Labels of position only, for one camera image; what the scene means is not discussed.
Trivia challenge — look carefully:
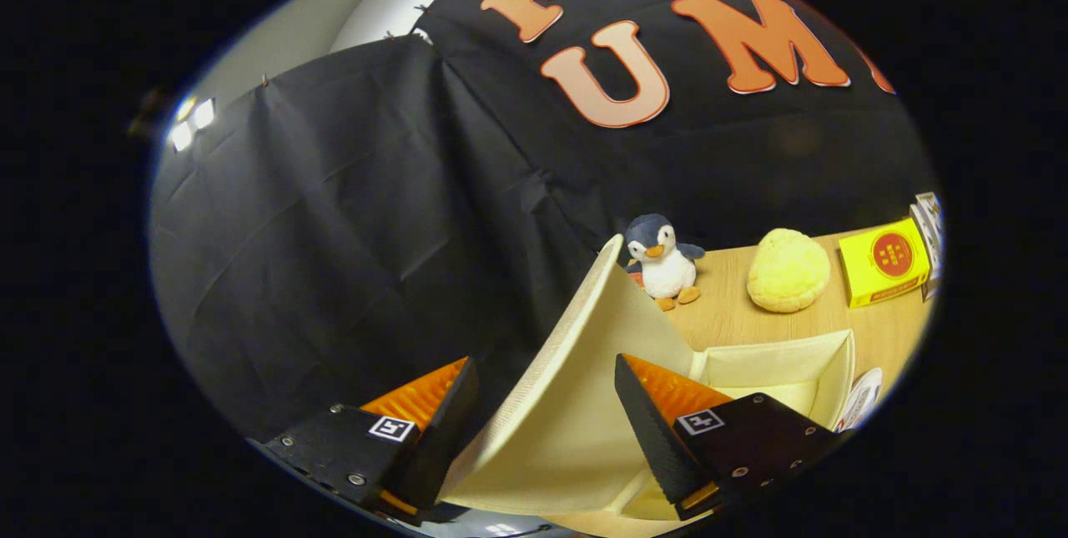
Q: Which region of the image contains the white striped canvas shoe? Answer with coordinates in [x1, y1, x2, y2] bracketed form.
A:
[834, 367, 884, 433]

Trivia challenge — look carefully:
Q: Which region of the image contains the black backdrop cloth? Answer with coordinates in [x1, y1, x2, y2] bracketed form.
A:
[150, 0, 940, 443]

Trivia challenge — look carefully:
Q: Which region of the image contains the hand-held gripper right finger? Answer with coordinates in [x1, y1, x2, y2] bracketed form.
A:
[613, 353, 835, 522]

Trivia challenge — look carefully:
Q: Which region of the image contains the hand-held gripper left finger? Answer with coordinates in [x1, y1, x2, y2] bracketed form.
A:
[263, 356, 481, 527]

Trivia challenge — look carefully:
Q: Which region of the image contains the yellow book with red circle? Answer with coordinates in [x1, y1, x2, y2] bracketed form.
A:
[838, 218, 931, 309]

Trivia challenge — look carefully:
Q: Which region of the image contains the penguin plush toy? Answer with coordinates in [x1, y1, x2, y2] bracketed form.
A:
[624, 214, 707, 312]

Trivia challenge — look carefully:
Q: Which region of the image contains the bright light panel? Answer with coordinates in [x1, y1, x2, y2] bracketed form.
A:
[167, 96, 218, 153]

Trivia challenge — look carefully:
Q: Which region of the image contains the beige fabric storage box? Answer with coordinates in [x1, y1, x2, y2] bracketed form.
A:
[438, 234, 858, 522]

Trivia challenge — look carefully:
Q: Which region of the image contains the yellow round plush toy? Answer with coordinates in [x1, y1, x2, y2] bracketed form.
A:
[746, 228, 832, 314]

